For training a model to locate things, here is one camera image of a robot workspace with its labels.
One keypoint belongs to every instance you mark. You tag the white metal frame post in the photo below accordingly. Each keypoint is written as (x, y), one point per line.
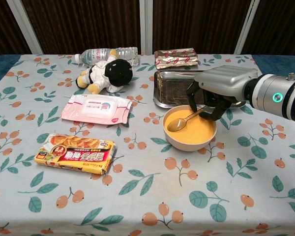
(244, 27)
(146, 24)
(24, 27)

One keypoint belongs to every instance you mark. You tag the floral patterned tablecloth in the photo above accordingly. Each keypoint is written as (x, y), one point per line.
(147, 191)

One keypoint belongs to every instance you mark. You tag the stainless steel tray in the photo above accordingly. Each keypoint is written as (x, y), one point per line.
(172, 88)

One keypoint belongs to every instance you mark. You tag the clear plastic water bottle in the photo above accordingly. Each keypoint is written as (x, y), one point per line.
(94, 56)

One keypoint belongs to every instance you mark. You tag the gold foil packet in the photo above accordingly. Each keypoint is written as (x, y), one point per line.
(175, 59)

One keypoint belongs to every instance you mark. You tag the plush doll with black head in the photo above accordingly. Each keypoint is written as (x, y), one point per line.
(113, 73)

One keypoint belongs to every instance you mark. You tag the yellow curry box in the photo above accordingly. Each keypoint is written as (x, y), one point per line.
(76, 153)

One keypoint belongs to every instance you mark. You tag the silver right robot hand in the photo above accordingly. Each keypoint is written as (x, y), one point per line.
(226, 77)

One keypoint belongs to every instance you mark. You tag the pink wet wipes pack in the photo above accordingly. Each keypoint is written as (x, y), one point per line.
(96, 108)

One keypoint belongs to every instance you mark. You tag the beige bowl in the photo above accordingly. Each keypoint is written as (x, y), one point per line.
(189, 145)

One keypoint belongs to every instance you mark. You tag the dark brown curtain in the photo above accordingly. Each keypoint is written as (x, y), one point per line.
(88, 24)

